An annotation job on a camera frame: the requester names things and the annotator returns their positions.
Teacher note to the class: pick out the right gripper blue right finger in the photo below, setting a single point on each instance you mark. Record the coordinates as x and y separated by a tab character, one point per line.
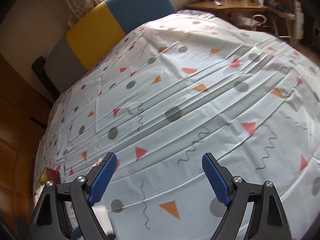
219	178

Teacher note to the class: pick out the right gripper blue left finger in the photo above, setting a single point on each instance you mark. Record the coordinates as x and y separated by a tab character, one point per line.
99	177

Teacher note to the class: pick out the patterned white bed sheet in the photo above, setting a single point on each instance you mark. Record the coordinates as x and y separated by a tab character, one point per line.
172	90

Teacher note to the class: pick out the grey yellow blue headboard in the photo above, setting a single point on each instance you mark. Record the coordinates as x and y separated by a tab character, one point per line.
95	34

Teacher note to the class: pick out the wooden side desk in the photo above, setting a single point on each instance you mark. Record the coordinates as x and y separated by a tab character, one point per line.
226	8

